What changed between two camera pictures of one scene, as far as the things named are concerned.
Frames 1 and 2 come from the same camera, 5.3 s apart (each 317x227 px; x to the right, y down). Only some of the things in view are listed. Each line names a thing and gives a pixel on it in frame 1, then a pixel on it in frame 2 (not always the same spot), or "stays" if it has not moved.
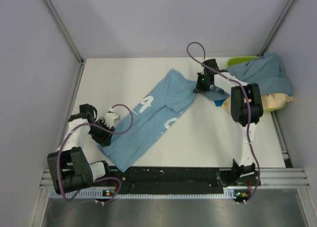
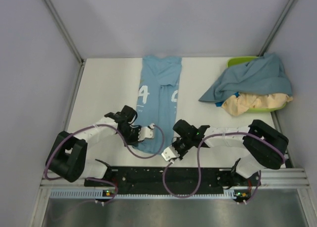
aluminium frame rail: (290, 177) stays
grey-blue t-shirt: (268, 71) stays
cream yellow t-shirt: (269, 101) stays
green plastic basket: (235, 61) stays
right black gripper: (198, 87) -> (182, 154)
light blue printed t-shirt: (142, 124) -> (157, 101)
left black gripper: (105, 140) -> (135, 140)
